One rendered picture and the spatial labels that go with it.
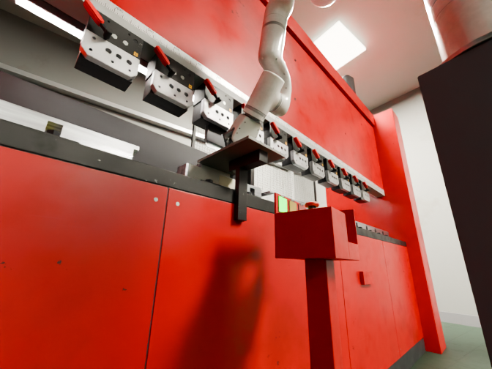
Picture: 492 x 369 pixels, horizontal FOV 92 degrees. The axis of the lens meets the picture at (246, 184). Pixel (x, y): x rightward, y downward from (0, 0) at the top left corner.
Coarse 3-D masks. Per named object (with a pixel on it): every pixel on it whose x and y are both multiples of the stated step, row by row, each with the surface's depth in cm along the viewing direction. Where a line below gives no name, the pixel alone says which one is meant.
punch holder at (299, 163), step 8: (288, 144) 136; (296, 144) 137; (304, 144) 144; (288, 152) 135; (296, 152) 134; (304, 152) 142; (288, 160) 134; (296, 160) 133; (304, 160) 139; (288, 168) 139; (296, 168) 139; (304, 168) 138
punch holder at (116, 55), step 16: (96, 32) 68; (128, 32) 76; (80, 48) 65; (96, 48) 67; (112, 48) 70; (128, 48) 74; (80, 64) 69; (96, 64) 68; (112, 64) 69; (128, 64) 73; (112, 80) 74; (128, 80) 74
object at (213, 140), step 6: (210, 126) 97; (210, 132) 96; (216, 132) 98; (222, 132) 101; (204, 138) 95; (210, 138) 95; (216, 138) 97; (222, 138) 100; (210, 144) 96; (216, 144) 97; (222, 144) 99; (216, 150) 97
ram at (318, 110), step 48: (48, 0) 68; (144, 0) 83; (192, 0) 100; (240, 0) 127; (144, 48) 82; (192, 48) 94; (240, 48) 118; (288, 48) 157; (336, 96) 204; (336, 144) 181
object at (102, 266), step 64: (0, 192) 40; (64, 192) 46; (128, 192) 55; (0, 256) 39; (64, 256) 44; (128, 256) 52; (192, 256) 63; (256, 256) 80; (384, 256) 172; (0, 320) 37; (64, 320) 42; (128, 320) 49; (192, 320) 59; (256, 320) 74; (384, 320) 147
